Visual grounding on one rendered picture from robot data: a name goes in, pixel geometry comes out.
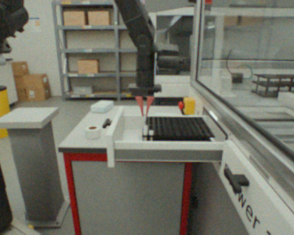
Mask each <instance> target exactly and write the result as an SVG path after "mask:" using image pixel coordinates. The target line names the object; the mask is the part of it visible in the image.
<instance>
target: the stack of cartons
mask: <svg viewBox="0 0 294 235"><path fill-rule="evenodd" d="M11 68H12V70H13V77H14V83H15V90H16V92H17V100H18V101H45V100H46V99H49V98H50V86H48V79H47V76H46V73H37V74H29V71H28V68H27V61H24V62H11Z"/></svg>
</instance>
